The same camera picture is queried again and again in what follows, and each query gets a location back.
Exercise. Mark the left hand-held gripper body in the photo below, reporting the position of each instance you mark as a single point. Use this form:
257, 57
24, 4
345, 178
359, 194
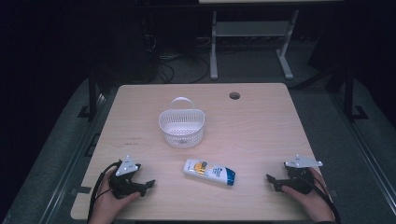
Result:
126, 166

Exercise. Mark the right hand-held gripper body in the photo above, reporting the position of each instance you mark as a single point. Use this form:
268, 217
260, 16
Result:
300, 179

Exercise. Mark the white bottle with blue cap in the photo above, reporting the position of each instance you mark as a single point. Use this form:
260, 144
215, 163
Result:
208, 171

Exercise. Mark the white plastic basket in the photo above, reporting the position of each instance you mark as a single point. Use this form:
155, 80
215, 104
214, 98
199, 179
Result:
182, 130

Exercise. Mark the person's right hand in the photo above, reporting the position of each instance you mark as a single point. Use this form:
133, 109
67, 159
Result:
311, 203

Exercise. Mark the person's left hand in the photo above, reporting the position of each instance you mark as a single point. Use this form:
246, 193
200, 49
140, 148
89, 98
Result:
107, 202

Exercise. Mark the black tape strip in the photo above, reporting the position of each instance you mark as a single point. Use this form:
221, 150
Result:
83, 189

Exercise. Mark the black metal stand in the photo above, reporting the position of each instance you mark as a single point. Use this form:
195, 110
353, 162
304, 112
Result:
92, 93
349, 93

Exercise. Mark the white metal stand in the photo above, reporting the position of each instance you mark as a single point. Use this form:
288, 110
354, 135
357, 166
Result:
214, 46

